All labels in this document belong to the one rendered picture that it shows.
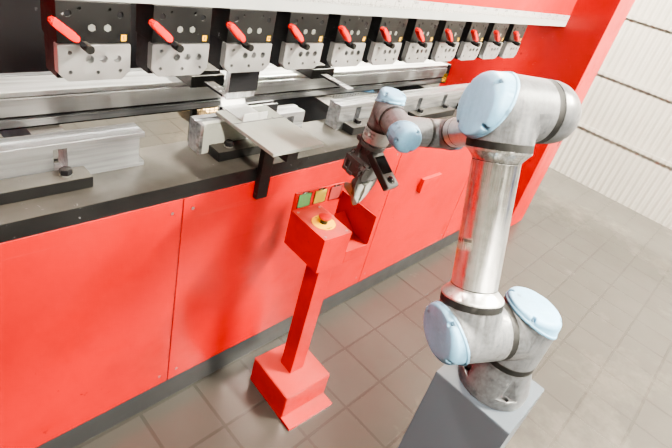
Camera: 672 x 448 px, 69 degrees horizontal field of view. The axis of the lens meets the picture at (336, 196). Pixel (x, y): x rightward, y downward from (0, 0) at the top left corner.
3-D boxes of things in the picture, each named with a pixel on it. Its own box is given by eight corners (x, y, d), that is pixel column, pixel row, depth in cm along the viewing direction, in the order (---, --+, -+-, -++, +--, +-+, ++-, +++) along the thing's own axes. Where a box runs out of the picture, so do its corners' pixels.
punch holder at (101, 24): (59, 82, 101) (54, -1, 93) (43, 67, 106) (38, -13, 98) (130, 78, 112) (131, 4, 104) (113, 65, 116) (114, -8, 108)
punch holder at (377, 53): (369, 65, 170) (383, 17, 162) (352, 56, 175) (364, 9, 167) (395, 64, 181) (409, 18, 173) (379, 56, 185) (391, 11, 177)
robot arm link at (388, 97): (386, 97, 122) (375, 82, 128) (372, 135, 128) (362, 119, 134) (413, 102, 125) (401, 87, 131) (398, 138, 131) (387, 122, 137)
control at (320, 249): (315, 273, 141) (329, 223, 132) (283, 242, 150) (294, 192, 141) (364, 255, 154) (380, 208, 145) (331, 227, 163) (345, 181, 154)
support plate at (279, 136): (272, 157, 124) (273, 153, 123) (215, 114, 138) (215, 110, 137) (323, 146, 136) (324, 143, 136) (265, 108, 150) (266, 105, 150)
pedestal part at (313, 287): (290, 374, 175) (323, 257, 148) (280, 362, 179) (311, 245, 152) (303, 367, 179) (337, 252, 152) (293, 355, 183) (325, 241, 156)
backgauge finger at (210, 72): (217, 108, 143) (219, 92, 140) (172, 75, 157) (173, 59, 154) (251, 104, 151) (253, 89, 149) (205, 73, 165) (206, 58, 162)
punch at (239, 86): (227, 100, 139) (231, 67, 134) (223, 97, 140) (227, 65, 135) (255, 97, 146) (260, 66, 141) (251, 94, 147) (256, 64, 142)
